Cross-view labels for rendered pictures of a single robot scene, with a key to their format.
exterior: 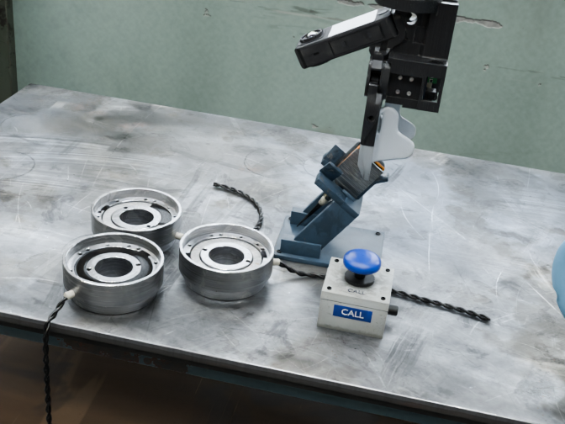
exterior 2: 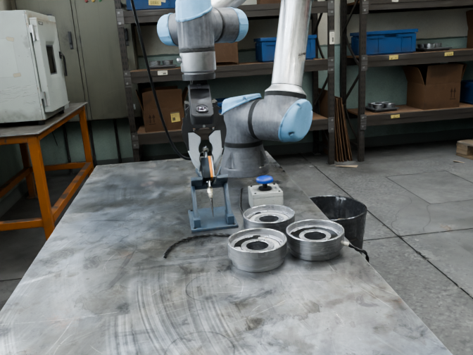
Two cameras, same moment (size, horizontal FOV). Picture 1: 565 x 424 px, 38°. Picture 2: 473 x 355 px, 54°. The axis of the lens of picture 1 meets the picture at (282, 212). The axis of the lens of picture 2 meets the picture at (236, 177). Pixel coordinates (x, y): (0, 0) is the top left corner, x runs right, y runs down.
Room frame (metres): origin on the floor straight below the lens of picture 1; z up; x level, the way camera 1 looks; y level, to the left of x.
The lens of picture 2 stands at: (1.05, 0.89, 1.17)
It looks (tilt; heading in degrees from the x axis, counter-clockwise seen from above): 16 degrees down; 255
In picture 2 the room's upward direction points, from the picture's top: 3 degrees counter-clockwise
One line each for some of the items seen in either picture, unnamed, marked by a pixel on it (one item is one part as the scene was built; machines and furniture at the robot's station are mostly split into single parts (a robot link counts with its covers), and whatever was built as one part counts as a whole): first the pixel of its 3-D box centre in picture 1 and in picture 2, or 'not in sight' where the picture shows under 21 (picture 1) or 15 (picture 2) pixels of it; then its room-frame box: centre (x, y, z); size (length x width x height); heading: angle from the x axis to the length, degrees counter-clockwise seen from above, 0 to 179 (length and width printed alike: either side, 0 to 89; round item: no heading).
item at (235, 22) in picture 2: not in sight; (217, 25); (0.79, -0.18, 1.22); 0.11 x 0.11 x 0.08; 38
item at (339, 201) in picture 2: not in sight; (329, 248); (0.13, -0.95, 0.21); 0.34 x 0.34 x 0.43
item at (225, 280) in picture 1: (225, 262); (269, 222); (0.77, 0.06, 0.82); 0.10 x 0.10 x 0.04
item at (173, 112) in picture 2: not in sight; (163, 108); (0.54, -3.53, 0.64); 0.49 x 0.40 x 0.37; 177
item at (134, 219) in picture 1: (136, 223); (257, 249); (0.83, 0.17, 0.82); 0.10 x 0.10 x 0.04
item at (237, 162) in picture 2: not in sight; (243, 155); (0.68, -0.42, 0.85); 0.15 x 0.15 x 0.10
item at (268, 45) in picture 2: not in sight; (284, 48); (-0.64, -3.38, 1.11); 0.52 x 0.38 x 0.22; 172
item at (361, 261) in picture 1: (360, 275); (265, 187); (0.73, -0.09, 0.85); 0.04 x 0.04 x 0.05
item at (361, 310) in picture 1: (361, 296); (265, 196); (0.72, -0.09, 0.82); 0.08 x 0.07 x 0.05; 82
